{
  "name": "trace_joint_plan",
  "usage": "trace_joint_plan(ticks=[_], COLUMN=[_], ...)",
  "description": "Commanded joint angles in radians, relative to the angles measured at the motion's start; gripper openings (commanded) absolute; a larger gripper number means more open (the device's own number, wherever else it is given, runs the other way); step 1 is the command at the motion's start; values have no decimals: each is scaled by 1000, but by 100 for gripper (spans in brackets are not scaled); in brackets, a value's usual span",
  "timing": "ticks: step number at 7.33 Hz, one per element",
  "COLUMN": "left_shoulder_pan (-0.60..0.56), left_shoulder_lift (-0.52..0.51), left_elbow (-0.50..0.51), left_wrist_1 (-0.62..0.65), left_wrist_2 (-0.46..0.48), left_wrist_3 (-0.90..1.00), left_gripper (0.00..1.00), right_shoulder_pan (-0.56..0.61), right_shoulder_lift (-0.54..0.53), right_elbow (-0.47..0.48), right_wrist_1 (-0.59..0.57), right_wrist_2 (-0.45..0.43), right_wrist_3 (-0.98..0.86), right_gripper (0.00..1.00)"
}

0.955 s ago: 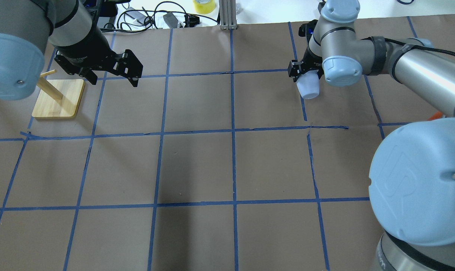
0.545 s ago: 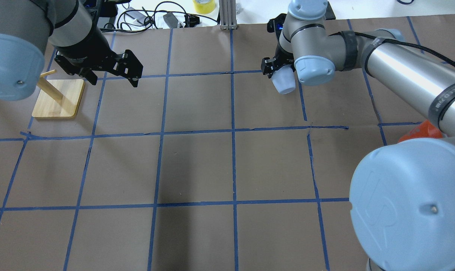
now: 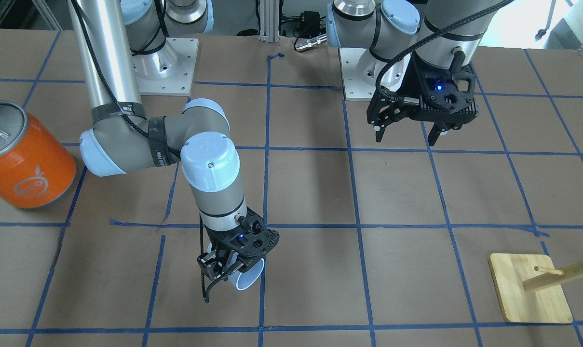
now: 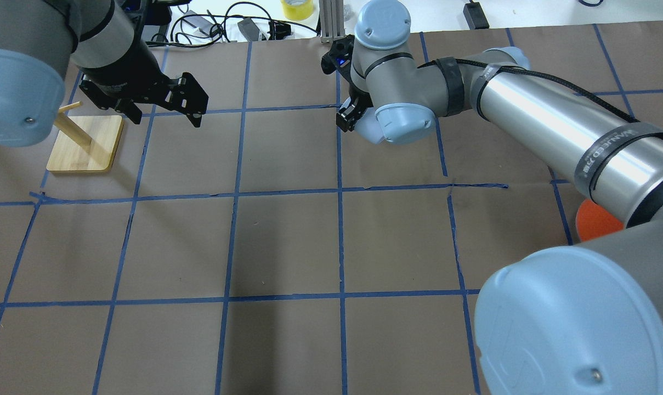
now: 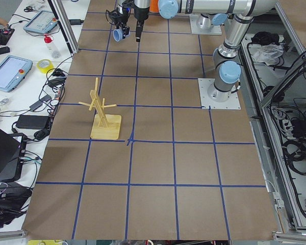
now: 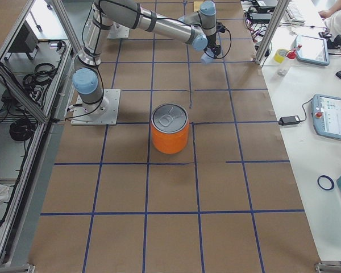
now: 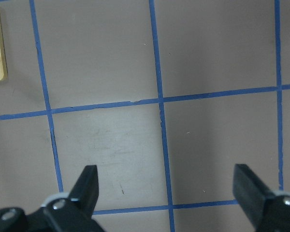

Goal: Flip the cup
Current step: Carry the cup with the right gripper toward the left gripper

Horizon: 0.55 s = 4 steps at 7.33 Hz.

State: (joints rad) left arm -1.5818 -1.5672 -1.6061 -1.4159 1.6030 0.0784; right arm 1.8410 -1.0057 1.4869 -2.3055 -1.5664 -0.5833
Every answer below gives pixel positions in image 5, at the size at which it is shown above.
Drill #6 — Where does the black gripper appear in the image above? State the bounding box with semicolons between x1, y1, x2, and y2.
134;6;149;42
116;7;130;39

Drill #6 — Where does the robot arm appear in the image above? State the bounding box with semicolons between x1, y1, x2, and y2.
106;1;227;42
158;1;276;102

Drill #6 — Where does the wooden cup rack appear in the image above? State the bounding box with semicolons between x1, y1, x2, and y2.
79;78;122;140

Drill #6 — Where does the orange can container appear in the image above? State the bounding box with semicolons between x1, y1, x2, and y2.
149;0;159;13

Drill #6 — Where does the red cap squeeze bottle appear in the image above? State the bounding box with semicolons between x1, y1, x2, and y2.
44;34;61;59

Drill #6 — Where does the far teach pendant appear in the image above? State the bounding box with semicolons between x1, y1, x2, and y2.
23;10;58;34

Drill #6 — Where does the teach pendant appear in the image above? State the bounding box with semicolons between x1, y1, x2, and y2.
23;10;58;34
0;55;33;92

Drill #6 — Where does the yellow tape roll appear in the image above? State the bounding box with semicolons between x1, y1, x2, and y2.
36;59;54;74

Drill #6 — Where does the brown paper table cover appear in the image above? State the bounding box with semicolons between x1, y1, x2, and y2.
23;1;278;241

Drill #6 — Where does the near teach pendant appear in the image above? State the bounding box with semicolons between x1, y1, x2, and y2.
0;55;33;92

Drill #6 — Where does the crumpled white cloth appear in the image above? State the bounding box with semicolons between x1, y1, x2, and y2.
252;44;284;65

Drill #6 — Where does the large black power brick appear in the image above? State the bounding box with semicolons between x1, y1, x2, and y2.
16;115;49;130

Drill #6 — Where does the black laptop computer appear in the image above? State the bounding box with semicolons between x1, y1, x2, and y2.
0;129;27;183

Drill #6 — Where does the aluminium frame post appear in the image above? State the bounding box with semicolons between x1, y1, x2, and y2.
47;0;79;55

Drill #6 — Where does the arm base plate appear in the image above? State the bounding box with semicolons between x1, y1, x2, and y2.
189;13;224;35
198;78;241;110

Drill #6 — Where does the black cable bundle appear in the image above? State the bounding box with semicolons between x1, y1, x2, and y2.
11;67;67;141

